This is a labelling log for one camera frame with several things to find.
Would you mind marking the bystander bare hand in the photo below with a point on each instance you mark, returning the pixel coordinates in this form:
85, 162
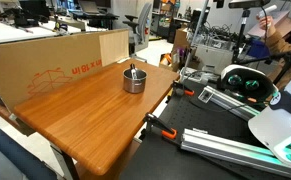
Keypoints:
265, 21

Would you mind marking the black Expo marker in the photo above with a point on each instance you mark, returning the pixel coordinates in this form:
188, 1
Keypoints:
133, 70

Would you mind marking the brown sleeved forearm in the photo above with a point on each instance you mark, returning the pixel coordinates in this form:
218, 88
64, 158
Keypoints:
280, 41

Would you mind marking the silver metal pot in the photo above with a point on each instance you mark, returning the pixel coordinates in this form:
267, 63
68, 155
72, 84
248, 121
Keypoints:
135, 86

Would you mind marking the white handheld controller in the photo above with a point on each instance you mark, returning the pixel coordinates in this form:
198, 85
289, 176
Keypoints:
268, 10

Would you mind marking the white VR headset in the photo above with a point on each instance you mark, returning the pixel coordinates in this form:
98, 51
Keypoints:
241, 71

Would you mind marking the silver metal pole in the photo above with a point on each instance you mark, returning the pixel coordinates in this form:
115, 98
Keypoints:
195, 36

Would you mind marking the small brown cardboard box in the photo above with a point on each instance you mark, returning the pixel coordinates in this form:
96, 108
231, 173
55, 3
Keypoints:
181, 38

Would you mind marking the black perforated breadboard table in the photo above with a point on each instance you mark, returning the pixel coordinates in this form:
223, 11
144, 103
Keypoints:
198, 120

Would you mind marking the grey office chair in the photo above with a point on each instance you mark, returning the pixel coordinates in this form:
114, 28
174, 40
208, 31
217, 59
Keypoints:
141, 26

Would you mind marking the blue padded chair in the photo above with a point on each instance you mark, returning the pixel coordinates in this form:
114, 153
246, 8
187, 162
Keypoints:
8, 156

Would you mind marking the black stereo camera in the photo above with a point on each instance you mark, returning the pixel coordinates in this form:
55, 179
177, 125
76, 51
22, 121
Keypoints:
248, 3

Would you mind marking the black camera tripod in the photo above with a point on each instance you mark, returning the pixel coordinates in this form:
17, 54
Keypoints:
240, 36

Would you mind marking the aluminium extrusion rail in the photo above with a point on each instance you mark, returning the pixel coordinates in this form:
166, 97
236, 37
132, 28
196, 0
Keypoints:
225, 101
218, 146

